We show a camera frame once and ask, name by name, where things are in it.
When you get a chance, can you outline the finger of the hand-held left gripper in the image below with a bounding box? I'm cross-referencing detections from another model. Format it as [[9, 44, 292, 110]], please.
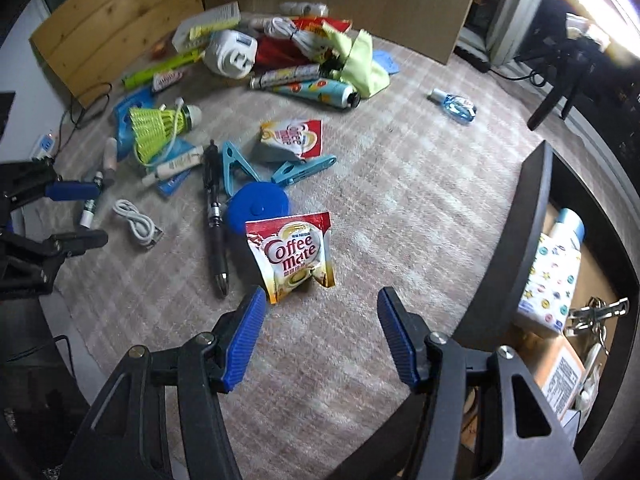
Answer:
[[0, 230, 108, 301], [0, 159, 101, 211]]

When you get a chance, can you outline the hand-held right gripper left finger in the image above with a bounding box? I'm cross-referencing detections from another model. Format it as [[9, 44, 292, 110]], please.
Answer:
[[60, 285, 268, 480]]

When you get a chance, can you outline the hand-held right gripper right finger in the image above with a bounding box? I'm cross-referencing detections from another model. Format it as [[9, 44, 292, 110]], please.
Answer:
[[376, 286, 586, 480]]

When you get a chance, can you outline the coffee creamer packet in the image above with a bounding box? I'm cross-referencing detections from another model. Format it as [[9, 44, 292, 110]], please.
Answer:
[[254, 119, 324, 162], [245, 211, 337, 305]]

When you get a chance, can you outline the yellow-green shuttlecock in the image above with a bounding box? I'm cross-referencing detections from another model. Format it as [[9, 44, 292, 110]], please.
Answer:
[[129, 105, 194, 164]]

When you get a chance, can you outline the orange box white label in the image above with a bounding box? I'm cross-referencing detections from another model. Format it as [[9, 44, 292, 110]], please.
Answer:
[[515, 330, 586, 421]]

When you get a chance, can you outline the button print tissue pack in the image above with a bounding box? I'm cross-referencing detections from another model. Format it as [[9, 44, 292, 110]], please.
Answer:
[[517, 232, 584, 336]]

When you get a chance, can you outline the black storage box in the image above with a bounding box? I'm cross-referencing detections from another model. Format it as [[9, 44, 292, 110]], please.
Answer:
[[335, 140, 640, 480]]

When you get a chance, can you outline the bunch of keys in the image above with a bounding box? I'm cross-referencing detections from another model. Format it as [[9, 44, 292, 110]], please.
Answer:
[[567, 296, 630, 357]]

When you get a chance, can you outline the white bottle blue cap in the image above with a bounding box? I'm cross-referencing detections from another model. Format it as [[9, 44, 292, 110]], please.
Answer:
[[547, 208, 586, 251]]

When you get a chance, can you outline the white lip balm stick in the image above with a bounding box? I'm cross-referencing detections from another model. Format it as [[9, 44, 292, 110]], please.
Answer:
[[80, 170, 106, 226]]

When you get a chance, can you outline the white power strip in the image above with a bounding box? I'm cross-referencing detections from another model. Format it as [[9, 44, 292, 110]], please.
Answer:
[[31, 132, 60, 161]]

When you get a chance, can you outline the blue wet wipes pack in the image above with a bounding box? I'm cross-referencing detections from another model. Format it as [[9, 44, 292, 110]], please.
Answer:
[[114, 86, 156, 161]]

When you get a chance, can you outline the blue printed packet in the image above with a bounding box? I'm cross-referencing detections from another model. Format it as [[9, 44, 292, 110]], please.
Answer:
[[157, 167, 194, 196]]

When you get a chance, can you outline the white tube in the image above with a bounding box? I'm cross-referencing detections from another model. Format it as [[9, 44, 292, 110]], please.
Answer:
[[141, 142, 204, 186]]

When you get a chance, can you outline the black pen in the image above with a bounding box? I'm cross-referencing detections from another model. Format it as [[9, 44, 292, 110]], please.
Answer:
[[202, 141, 230, 299]]

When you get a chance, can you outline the blue round lid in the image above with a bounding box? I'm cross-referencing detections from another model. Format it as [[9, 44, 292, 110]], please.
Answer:
[[225, 181, 292, 236]]

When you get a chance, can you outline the small red white packet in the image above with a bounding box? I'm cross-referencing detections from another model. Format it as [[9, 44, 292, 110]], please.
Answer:
[[152, 70, 184, 94]]

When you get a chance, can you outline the green tube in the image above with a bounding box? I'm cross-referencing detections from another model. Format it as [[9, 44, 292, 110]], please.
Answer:
[[122, 51, 206, 89]]

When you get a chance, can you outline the blue clothespin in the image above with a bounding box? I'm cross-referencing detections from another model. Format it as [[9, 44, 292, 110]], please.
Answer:
[[271, 156, 337, 186], [220, 141, 261, 196]]

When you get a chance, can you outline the pine wooden board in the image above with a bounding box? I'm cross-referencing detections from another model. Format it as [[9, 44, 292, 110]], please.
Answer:
[[29, 0, 203, 109]]

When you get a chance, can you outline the white charger plug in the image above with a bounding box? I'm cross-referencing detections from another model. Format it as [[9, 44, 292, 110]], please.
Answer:
[[204, 30, 259, 80]]

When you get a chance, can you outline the flat white box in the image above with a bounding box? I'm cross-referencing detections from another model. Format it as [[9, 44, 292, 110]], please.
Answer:
[[172, 2, 241, 52]]

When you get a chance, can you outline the blue hand sanitizer bottle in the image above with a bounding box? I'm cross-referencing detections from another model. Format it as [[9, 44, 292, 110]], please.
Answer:
[[429, 88, 477, 124]]

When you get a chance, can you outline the long colourful printed box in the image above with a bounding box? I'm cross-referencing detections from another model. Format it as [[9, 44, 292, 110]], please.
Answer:
[[250, 64, 321, 90]]

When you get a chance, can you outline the red cloth pouch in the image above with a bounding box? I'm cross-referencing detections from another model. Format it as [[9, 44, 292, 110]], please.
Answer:
[[255, 35, 321, 69]]

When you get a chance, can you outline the colourful tube black cap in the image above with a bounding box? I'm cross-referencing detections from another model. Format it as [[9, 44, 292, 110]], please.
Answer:
[[272, 79, 361, 110]]

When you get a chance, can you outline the yellow-green cloth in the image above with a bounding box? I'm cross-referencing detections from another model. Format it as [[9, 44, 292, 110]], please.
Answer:
[[320, 22, 391, 99]]

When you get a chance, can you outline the blue phone stand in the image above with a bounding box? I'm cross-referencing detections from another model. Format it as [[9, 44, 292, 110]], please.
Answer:
[[372, 49, 401, 75]]

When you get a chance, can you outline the black power strip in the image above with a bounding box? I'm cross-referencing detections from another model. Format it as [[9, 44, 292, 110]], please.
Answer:
[[452, 45, 491, 72]]

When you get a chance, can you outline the red snack packet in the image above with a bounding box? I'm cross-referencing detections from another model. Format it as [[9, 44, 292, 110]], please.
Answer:
[[295, 17, 354, 56]]

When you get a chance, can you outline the white usb cable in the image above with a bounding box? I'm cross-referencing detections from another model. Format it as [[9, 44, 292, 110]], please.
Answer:
[[267, 16, 326, 61], [114, 199, 164, 249]]

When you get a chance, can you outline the black cable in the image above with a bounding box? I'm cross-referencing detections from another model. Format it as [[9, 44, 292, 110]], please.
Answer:
[[60, 82, 114, 154]]

